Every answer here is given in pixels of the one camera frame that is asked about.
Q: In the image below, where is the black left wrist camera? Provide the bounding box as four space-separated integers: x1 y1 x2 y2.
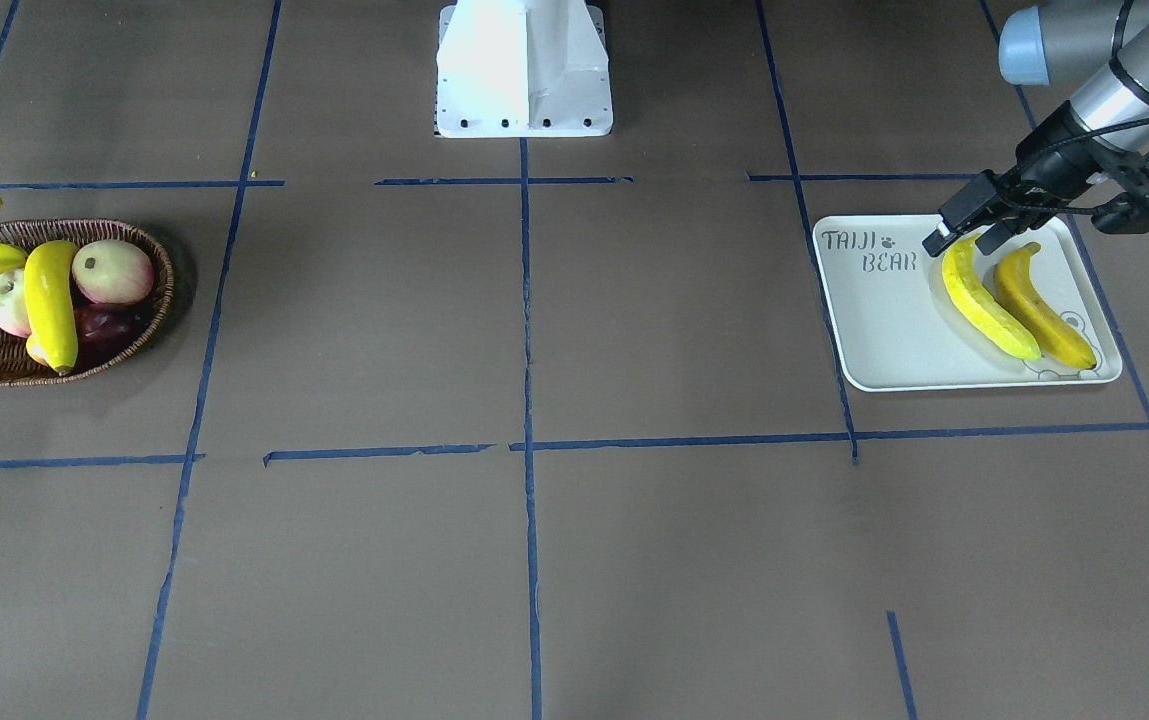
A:
1092 144 1149 234

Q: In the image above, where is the dark purple plum fruit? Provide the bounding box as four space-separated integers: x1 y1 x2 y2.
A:
74 304 146 369

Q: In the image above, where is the yellow banana basket middle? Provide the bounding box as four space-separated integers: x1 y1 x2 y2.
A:
24 240 79 376

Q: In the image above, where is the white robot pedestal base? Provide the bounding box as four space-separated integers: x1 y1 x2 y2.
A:
434 1 615 138

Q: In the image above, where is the pale green apple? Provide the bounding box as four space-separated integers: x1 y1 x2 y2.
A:
0 268 33 340

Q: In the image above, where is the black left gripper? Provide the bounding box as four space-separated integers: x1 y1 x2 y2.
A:
921 101 1149 258

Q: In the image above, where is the yellow banana moved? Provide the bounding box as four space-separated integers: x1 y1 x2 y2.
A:
940 233 1042 361
993 242 1098 370

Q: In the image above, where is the brown wicker basket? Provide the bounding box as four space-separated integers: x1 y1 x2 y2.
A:
0 219 175 389

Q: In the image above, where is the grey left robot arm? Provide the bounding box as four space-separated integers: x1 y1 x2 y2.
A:
923 1 1149 258

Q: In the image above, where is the white bear serving tray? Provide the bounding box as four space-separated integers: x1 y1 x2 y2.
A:
813 215 1123 392

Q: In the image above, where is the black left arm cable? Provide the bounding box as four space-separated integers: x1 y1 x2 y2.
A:
994 0 1149 226

